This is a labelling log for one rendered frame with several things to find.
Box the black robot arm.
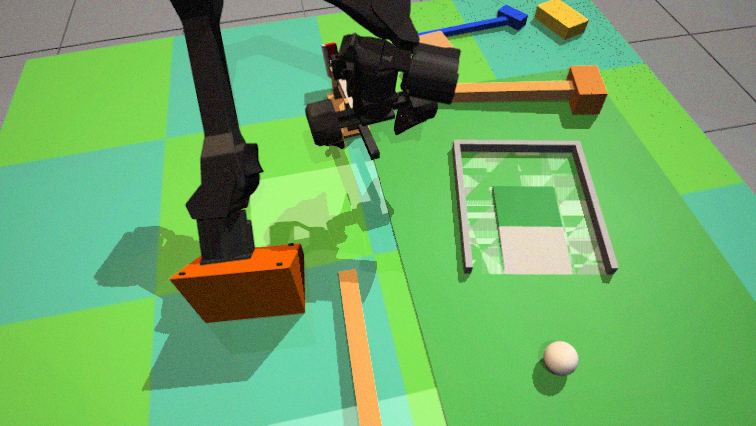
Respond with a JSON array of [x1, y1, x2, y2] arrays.
[[170, 0, 461, 266]]

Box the orange mallet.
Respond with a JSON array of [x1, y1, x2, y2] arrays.
[[339, 269, 382, 426], [452, 65, 607, 115]]

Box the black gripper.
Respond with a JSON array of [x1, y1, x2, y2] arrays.
[[305, 72, 438, 149]]

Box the white golf ball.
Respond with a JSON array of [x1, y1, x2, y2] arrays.
[[543, 341, 579, 376]]

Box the green putting mat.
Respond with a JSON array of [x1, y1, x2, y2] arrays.
[[368, 95, 756, 426]]

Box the blue putter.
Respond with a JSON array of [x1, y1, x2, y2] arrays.
[[418, 4, 528, 37]]

